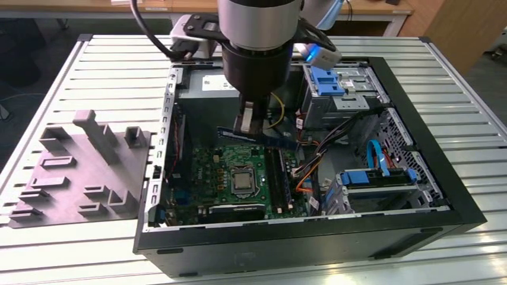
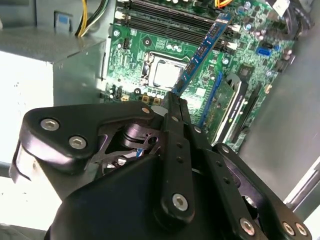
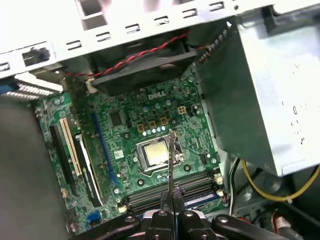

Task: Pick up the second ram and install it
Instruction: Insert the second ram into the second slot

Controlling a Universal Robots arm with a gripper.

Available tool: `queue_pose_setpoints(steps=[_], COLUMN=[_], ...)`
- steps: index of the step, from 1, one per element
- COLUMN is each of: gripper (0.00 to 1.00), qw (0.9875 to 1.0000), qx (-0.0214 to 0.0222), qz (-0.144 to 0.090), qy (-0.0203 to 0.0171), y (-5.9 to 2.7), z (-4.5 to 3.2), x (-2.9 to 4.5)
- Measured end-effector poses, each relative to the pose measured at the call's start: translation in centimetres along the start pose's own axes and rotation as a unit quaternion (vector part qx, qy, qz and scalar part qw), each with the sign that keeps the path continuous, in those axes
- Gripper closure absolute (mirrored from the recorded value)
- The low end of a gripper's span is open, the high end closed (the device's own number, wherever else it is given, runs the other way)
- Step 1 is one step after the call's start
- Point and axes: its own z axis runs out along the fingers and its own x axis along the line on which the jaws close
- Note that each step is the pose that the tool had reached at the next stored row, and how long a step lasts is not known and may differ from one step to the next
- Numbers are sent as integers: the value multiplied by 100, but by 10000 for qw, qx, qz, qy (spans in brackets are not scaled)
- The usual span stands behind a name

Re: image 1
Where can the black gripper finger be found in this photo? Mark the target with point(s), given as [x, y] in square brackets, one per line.
[262, 115]
[246, 118]

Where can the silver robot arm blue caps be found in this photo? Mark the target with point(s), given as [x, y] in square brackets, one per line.
[258, 23]

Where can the grey power supply unit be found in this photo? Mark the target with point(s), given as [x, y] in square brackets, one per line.
[206, 118]

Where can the CPU socket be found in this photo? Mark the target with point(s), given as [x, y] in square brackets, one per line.
[242, 168]

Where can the green motherboard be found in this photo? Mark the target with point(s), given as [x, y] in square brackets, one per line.
[206, 160]

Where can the blue drive latch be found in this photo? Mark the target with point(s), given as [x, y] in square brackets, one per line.
[328, 83]

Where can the silver CPU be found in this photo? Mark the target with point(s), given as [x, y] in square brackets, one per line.
[245, 181]

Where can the metal drive cage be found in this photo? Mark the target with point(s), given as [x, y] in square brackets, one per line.
[349, 104]

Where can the black graphics card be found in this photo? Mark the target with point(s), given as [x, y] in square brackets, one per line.
[238, 209]

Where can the blue disk carrier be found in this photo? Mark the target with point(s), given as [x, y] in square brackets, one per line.
[357, 178]

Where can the blue video port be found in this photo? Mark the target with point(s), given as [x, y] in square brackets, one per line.
[161, 215]

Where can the small black box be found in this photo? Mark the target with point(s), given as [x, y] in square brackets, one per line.
[393, 2]

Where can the metal disk bay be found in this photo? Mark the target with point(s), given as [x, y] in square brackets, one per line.
[397, 189]

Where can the black PC case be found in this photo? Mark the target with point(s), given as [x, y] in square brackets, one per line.
[277, 252]

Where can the grey parts rack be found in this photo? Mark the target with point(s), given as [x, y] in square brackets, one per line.
[80, 178]

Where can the wooden desk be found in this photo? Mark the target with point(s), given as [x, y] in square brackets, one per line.
[80, 7]

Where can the wooden cabinet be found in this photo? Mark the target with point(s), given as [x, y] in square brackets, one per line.
[456, 29]

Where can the small white wrist camera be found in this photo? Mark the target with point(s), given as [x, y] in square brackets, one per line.
[328, 59]

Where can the black camera bracket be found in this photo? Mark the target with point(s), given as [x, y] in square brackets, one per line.
[202, 26]

